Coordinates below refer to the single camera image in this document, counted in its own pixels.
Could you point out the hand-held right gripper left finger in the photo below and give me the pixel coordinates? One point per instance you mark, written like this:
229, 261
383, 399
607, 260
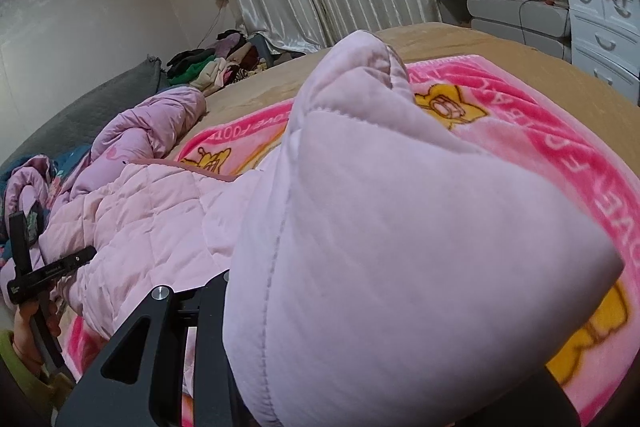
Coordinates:
210, 307

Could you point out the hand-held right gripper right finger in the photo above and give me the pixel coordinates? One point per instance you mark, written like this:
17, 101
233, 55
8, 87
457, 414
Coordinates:
562, 407

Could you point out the pink quilted jacket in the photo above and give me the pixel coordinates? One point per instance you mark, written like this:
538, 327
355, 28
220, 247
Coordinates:
400, 257

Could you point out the person's left forearm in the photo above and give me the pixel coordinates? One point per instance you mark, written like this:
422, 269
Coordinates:
9, 357

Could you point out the pile of clothes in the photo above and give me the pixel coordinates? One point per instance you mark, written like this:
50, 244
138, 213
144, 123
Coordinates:
200, 67

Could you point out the person's left hand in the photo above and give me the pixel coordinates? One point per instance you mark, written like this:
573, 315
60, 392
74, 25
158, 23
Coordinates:
25, 332

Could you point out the teal patterned cloth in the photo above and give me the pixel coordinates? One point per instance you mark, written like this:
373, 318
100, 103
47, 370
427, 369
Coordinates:
65, 157

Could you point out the pink duvet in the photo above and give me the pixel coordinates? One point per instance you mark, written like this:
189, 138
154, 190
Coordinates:
140, 127

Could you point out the grey pillow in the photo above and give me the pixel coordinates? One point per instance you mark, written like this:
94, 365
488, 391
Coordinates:
100, 107

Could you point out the pink printed blanket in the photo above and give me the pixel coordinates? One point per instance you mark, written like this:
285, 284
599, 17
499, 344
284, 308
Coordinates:
550, 147

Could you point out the tan bed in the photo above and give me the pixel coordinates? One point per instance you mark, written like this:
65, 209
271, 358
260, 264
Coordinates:
500, 42

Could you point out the white drawer cabinet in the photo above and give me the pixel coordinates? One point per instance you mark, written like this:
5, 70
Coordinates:
600, 32

